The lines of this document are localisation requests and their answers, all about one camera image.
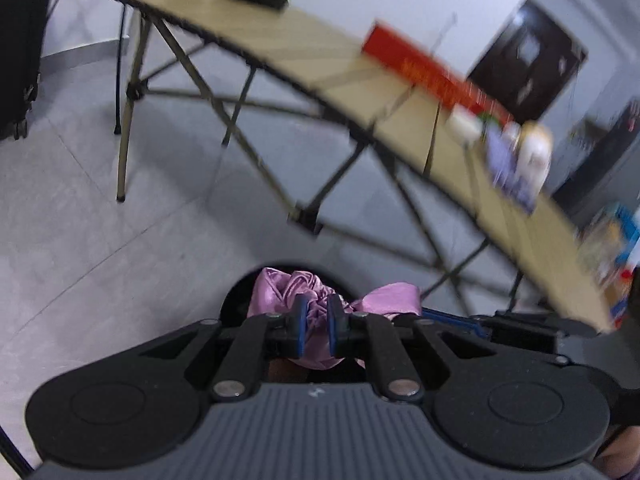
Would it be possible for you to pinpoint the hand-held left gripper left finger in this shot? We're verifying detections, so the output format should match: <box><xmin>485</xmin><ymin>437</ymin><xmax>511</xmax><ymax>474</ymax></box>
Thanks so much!
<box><xmin>139</xmin><ymin>294</ymin><xmax>309</xmax><ymax>403</ymax></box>

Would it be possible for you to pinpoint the pink satin scrunchie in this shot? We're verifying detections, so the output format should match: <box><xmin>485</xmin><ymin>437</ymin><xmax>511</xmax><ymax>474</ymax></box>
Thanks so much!
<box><xmin>246</xmin><ymin>266</ymin><xmax>422</xmax><ymax>372</ymax></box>

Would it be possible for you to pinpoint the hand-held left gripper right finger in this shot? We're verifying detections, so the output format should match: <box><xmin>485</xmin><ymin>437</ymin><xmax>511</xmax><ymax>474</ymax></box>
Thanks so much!
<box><xmin>326</xmin><ymin>293</ymin><xmax>506</xmax><ymax>403</ymax></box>

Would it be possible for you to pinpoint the black suitcase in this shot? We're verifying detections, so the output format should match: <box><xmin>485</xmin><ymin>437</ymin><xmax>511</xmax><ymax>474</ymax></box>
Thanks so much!
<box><xmin>0</xmin><ymin>0</ymin><xmax>56</xmax><ymax>142</ymax></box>

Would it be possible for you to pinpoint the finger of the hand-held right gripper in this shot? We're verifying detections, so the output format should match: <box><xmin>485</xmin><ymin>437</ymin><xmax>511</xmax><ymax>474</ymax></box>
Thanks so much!
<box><xmin>419</xmin><ymin>308</ymin><xmax>488</xmax><ymax>339</ymax></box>

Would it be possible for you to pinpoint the tan folding slat table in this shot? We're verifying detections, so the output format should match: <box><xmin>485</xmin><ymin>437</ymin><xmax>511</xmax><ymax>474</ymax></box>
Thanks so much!
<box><xmin>74</xmin><ymin>0</ymin><xmax>619</xmax><ymax>335</ymax></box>

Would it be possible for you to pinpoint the red cardboard box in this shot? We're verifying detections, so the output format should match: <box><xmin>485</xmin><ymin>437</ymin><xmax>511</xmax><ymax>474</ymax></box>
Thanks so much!
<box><xmin>361</xmin><ymin>19</ymin><xmax>517</xmax><ymax>127</ymax></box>

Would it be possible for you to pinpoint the yellow plush toy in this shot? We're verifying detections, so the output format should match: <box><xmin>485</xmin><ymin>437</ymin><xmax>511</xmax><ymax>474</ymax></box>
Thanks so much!
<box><xmin>515</xmin><ymin>121</ymin><xmax>556</xmax><ymax>197</ymax></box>

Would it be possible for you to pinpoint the small white box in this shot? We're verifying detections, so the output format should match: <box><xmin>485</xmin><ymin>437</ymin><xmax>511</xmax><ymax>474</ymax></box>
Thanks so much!
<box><xmin>445</xmin><ymin>108</ymin><xmax>484</xmax><ymax>146</ymax></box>

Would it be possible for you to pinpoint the dark brown door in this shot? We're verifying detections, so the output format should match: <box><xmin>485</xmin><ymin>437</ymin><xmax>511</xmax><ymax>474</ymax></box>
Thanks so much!
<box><xmin>467</xmin><ymin>0</ymin><xmax>589</xmax><ymax>125</ymax></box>

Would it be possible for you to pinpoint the black round waste bin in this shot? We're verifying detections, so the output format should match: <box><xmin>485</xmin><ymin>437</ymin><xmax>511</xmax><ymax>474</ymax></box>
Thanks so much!
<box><xmin>220</xmin><ymin>260</ymin><xmax>368</xmax><ymax>386</ymax></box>

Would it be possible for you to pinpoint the white pole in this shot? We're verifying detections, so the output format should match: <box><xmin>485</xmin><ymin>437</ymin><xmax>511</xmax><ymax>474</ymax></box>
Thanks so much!
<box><xmin>429</xmin><ymin>11</ymin><xmax>459</xmax><ymax>55</ymax></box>

